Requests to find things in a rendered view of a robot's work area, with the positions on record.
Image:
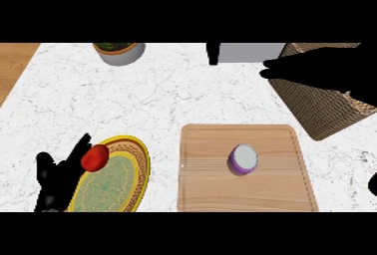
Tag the red tomato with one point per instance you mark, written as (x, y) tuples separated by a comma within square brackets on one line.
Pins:
[(95, 158)]

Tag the pale wooden cutting board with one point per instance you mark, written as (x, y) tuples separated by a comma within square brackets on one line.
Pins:
[(210, 186)]

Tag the grey box appliance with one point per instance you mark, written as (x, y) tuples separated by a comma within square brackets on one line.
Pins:
[(250, 53)]

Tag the grey plant pot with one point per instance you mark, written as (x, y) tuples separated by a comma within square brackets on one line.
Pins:
[(123, 57)]

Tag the yellow rimmed green plate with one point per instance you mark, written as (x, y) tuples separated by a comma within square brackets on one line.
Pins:
[(110, 186)]

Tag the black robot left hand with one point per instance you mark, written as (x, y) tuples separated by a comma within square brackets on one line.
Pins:
[(58, 179)]

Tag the brown wicker basket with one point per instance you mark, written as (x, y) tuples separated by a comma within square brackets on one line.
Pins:
[(318, 109)]

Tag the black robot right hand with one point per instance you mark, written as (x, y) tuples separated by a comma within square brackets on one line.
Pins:
[(333, 69)]

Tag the purple can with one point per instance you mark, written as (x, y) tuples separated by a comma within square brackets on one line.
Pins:
[(244, 160)]

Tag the black upright post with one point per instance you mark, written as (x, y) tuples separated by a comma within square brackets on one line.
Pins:
[(213, 53)]

